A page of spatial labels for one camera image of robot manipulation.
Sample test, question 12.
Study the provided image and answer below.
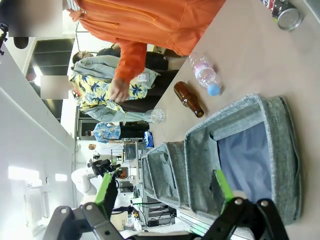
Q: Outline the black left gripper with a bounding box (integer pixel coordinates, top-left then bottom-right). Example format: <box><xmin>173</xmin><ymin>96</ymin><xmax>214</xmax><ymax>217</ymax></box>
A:
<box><xmin>42</xmin><ymin>158</ymin><xmax>141</xmax><ymax>240</ymax></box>

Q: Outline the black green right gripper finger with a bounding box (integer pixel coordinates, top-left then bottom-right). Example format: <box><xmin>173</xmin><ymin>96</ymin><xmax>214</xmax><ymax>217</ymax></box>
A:
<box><xmin>197</xmin><ymin>169</ymin><xmax>289</xmax><ymax>240</ymax></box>

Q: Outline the orange-sleeved person forearm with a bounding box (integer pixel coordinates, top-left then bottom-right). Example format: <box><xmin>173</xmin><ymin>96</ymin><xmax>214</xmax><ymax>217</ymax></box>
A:
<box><xmin>113</xmin><ymin>40</ymin><xmax>149</xmax><ymax>83</ymax></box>

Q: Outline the small grey fabric basket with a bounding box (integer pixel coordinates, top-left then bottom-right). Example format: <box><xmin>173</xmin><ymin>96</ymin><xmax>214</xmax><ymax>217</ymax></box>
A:
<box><xmin>140</xmin><ymin>156</ymin><xmax>158</xmax><ymax>199</ymax></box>

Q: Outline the blue soda can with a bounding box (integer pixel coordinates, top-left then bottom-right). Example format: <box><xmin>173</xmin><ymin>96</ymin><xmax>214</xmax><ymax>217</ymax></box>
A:
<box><xmin>143</xmin><ymin>130</ymin><xmax>155</xmax><ymax>151</ymax></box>

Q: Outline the medium grey fabric basket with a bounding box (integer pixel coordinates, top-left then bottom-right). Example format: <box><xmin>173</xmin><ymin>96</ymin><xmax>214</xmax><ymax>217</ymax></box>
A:
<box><xmin>146</xmin><ymin>141</ymin><xmax>194</xmax><ymax>210</ymax></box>

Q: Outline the large grey fabric basket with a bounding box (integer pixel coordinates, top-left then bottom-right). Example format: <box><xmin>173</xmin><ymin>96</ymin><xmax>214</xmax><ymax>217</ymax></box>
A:
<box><xmin>184</xmin><ymin>94</ymin><xmax>302</xmax><ymax>226</ymax></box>

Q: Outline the dark printed aluminium can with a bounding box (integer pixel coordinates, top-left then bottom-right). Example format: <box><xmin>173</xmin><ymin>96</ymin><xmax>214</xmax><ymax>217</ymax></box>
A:
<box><xmin>261</xmin><ymin>0</ymin><xmax>305</xmax><ymax>32</ymax></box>

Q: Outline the person's bare hand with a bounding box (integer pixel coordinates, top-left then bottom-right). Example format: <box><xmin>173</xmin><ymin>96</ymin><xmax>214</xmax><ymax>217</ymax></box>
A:
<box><xmin>108</xmin><ymin>76</ymin><xmax>130</xmax><ymax>102</ymax></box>

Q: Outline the bystander in white shirt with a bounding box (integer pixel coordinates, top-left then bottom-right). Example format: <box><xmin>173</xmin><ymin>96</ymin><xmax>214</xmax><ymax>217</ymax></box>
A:
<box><xmin>87</xmin><ymin>141</ymin><xmax>126</xmax><ymax>156</ymax></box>

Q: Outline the background computer monitor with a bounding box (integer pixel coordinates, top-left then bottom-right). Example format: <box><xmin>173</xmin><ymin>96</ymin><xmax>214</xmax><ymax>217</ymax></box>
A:
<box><xmin>124</xmin><ymin>143</ymin><xmax>138</xmax><ymax>161</ymax></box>

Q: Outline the bystander in blue floral shirt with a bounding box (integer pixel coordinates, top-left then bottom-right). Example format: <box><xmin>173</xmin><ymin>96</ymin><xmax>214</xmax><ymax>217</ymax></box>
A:
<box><xmin>84</xmin><ymin>122</ymin><xmax>123</xmax><ymax>144</ymax></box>

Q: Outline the clear empty plastic bottle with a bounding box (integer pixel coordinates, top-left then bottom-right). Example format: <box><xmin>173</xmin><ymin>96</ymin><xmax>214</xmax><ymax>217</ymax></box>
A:
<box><xmin>143</xmin><ymin>108</ymin><xmax>167</xmax><ymax>125</ymax></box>

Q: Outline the bystander in yellow floral shirt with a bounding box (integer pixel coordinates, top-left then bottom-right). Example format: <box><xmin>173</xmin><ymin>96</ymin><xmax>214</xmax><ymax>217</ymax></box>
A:
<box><xmin>68</xmin><ymin>51</ymin><xmax>161</xmax><ymax>123</ymax></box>

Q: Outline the brown glass bottle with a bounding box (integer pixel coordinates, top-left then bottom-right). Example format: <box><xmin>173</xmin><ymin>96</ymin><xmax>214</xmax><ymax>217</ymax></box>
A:
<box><xmin>173</xmin><ymin>81</ymin><xmax>205</xmax><ymax>118</ymax></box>

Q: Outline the clear bottle with blue cap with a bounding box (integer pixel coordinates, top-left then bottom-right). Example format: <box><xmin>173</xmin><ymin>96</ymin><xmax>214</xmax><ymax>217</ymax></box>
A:
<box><xmin>187</xmin><ymin>52</ymin><xmax>223</xmax><ymax>97</ymax></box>

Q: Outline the person in orange hoodie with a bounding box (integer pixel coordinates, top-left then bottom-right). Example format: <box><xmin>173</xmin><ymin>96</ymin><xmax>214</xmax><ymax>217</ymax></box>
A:
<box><xmin>66</xmin><ymin>0</ymin><xmax>226</xmax><ymax>57</ymax></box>

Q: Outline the aluminium table frame rail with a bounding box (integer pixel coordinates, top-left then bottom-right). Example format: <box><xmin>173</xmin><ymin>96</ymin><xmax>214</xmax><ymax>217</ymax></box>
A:
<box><xmin>174</xmin><ymin>208</ymin><xmax>226</xmax><ymax>240</ymax></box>

